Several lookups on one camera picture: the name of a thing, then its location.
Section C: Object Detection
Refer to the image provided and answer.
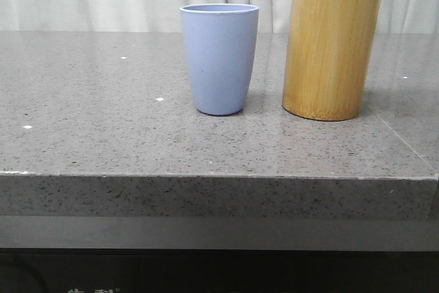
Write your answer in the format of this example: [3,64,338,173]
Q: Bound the blue plastic cup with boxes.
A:
[180,3,259,116]

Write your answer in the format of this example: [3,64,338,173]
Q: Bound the bamboo wooden cylinder holder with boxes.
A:
[282,0,381,121]

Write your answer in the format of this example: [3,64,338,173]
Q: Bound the dark cabinet front under counter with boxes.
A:
[0,215,439,293]

